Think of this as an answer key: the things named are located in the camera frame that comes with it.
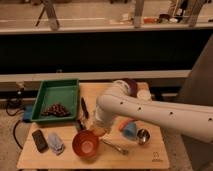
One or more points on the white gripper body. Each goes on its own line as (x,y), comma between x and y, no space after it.
(101,124)

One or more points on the orange apple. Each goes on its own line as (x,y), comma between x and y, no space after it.
(99,132)

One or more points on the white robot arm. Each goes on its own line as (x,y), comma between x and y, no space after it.
(195,121)

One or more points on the dark red bowl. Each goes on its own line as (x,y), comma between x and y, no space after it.
(131,86)

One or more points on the black knife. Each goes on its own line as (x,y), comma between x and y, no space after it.
(84,108)

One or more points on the orange carrot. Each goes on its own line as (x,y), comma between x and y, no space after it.
(124,123)

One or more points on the blue cup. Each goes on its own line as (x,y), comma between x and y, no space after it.
(130,131)

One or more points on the green plastic tray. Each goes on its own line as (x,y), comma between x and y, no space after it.
(52,92)

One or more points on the grey blue cloth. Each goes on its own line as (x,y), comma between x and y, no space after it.
(55,143)

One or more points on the small metal cup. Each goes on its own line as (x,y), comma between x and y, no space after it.
(143,136)

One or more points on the white cup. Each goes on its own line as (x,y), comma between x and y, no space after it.
(144,95)

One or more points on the black phone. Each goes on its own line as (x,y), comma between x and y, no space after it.
(40,141)

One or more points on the blue power box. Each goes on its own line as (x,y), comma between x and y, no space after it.
(27,114)

